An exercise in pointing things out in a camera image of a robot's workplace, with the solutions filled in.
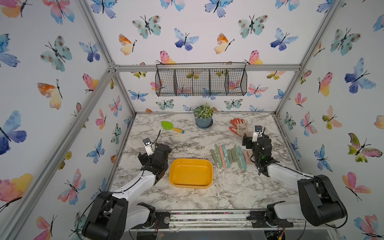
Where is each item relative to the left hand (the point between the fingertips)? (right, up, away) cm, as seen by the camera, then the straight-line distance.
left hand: (151, 147), depth 86 cm
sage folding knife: (+49, -6, +12) cm, 51 cm away
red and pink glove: (+57, +12, +25) cm, 64 cm away
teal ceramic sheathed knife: (+45, -8, +10) cm, 47 cm away
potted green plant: (+30, +20, +14) cm, 39 cm away
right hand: (+59, +9, +2) cm, 60 cm away
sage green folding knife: (+47, -7, +10) cm, 48 cm away
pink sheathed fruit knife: (+42, -7, +10) cm, 44 cm away
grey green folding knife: (+37, -7, +11) cm, 39 cm away
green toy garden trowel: (+4, +12, +29) cm, 32 cm away
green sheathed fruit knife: (+39, -7, +11) cm, 41 cm away
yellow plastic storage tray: (+22, -16, +5) cm, 28 cm away
